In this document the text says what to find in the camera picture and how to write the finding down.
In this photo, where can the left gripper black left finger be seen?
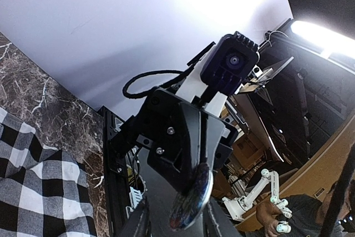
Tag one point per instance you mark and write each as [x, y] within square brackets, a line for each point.
[138, 224]

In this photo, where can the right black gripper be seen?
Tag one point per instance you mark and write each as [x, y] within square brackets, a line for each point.
[175, 131]

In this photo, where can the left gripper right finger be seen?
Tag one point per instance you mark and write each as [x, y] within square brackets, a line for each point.
[215, 223]

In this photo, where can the yellow round brooch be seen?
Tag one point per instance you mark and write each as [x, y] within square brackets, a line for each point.
[189, 206]

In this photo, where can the black white plaid shirt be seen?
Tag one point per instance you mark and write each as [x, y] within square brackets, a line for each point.
[43, 189]

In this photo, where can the operator hand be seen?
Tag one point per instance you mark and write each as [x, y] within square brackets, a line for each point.
[265, 214]

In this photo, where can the white slotted cable duct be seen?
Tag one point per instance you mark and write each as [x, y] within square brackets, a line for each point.
[135, 197]

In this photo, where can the black front rail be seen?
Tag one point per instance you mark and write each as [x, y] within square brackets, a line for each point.
[116, 174]

